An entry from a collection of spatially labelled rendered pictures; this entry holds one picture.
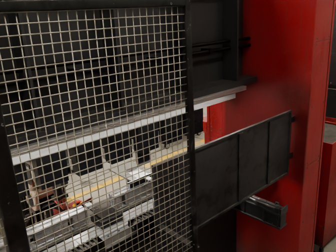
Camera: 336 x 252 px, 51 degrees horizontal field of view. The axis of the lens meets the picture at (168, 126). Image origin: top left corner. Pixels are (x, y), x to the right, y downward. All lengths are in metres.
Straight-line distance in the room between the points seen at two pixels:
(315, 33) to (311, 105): 0.43
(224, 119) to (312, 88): 0.74
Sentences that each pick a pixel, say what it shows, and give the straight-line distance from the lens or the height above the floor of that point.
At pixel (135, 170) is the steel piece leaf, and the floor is 1.00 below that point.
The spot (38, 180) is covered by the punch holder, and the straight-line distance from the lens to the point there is 1.83.
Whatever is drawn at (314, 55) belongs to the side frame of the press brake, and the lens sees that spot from 2.30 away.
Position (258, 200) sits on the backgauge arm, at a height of 0.86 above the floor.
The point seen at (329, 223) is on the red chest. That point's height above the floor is 0.30.
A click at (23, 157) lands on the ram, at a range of 1.74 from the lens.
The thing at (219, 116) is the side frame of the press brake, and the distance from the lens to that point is 2.77.
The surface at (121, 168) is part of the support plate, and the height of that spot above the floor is 1.00.
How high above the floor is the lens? 1.96
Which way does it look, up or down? 18 degrees down
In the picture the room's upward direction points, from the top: 3 degrees counter-clockwise
